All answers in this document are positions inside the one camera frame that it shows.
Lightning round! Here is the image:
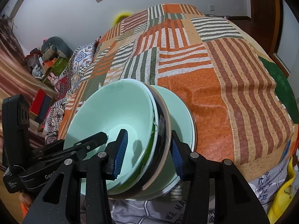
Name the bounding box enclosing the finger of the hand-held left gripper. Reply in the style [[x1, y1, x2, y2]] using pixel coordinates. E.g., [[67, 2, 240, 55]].
[[63, 132, 108, 153], [42, 145, 93, 167]]

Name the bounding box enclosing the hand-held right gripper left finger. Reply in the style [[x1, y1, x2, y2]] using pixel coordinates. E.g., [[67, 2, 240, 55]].
[[22, 129, 128, 224]]

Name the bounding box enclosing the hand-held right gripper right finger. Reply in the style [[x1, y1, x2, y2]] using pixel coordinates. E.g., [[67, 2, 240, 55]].
[[170, 131, 270, 224]]

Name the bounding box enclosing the pink bowl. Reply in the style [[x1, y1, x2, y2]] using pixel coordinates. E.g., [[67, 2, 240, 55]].
[[110, 84, 172, 201]]

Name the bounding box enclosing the white plate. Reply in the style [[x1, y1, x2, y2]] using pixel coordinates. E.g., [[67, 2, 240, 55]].
[[161, 86, 199, 197]]

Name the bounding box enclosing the mint green bowl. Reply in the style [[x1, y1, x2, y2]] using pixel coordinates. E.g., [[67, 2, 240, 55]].
[[63, 79, 155, 195]]

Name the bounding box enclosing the mint green plate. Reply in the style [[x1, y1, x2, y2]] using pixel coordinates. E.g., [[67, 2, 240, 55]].
[[152, 85, 195, 188]]

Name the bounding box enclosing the red box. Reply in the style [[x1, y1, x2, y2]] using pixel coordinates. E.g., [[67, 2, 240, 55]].
[[29, 90, 46, 117]]

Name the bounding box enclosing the striped brown curtain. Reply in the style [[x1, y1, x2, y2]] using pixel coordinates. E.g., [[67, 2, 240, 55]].
[[0, 16, 59, 168]]

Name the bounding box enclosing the grey printed bedsheet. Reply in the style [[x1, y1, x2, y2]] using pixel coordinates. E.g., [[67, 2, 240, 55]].
[[79, 156, 292, 224]]

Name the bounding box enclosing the pink rabbit toy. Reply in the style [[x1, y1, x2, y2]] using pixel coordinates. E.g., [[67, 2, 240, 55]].
[[48, 72, 61, 91]]

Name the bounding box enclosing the green cardboard box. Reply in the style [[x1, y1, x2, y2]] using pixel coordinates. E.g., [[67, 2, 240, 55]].
[[44, 57, 70, 80]]

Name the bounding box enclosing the patterned tile print blanket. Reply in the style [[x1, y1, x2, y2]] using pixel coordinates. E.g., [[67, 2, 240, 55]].
[[44, 41, 101, 143]]

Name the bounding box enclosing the striped patchwork blanket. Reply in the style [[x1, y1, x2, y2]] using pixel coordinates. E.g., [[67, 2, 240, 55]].
[[57, 3, 295, 182]]

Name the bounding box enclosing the grey plush toy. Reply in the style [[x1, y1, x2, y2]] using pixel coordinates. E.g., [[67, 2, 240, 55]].
[[40, 37, 73, 59]]

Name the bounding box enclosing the yellow cloth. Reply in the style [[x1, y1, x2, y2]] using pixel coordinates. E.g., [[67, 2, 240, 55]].
[[267, 156, 299, 224]]

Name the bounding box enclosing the yellow foam hoop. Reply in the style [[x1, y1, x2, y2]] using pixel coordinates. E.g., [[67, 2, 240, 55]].
[[113, 12, 131, 25]]

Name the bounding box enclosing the green cloth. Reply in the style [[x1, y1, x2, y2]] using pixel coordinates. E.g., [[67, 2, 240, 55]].
[[258, 56, 290, 99]]

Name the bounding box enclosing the brown wooden door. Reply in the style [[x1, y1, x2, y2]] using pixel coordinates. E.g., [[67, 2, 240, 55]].
[[224, 0, 281, 52]]

